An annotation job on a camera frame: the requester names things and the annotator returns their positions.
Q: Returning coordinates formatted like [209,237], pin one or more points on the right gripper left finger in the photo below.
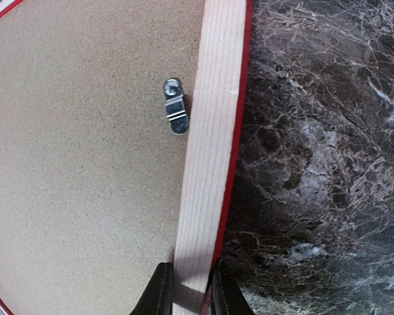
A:
[157,298]

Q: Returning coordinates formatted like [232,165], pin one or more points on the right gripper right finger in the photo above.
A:
[226,296]

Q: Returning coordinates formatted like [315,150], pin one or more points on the brown backing board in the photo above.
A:
[90,170]

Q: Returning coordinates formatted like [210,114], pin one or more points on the red wooden picture frame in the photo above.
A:
[210,118]

